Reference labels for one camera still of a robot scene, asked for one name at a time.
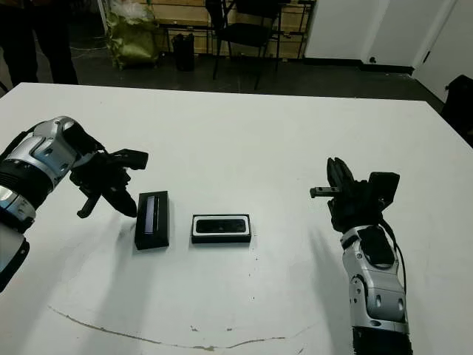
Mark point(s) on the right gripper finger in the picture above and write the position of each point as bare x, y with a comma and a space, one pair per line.
344, 177
332, 174

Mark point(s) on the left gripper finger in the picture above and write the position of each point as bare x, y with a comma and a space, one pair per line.
114, 196
127, 199

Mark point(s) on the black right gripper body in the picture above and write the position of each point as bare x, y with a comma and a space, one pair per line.
354, 207

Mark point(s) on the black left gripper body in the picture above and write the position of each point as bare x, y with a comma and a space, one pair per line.
101, 174

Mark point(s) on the black box lid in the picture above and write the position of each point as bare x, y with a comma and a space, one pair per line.
162, 222

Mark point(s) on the black camera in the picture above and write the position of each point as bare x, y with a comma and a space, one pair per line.
221, 226

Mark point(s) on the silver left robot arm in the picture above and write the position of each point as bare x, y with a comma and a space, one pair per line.
33, 162

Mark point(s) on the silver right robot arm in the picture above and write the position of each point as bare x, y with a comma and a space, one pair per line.
377, 288

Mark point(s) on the black box base white insert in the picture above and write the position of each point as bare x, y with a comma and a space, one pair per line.
221, 239

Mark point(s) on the green sack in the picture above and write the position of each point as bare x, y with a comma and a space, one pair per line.
133, 42

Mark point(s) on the small black bin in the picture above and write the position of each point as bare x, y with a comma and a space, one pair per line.
183, 53

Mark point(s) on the person in beige jacket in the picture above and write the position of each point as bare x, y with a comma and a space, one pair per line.
37, 40

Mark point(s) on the black mesh office chair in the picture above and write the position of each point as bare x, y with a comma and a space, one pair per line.
247, 33

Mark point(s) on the white plastic bag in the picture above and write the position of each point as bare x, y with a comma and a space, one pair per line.
127, 8

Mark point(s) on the white door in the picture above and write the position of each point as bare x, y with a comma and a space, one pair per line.
447, 44

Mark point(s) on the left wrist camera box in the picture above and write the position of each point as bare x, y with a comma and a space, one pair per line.
131, 158

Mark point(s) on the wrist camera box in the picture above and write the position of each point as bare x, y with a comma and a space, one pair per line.
384, 186
131, 158

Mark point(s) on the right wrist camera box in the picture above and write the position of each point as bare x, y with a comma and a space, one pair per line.
384, 186

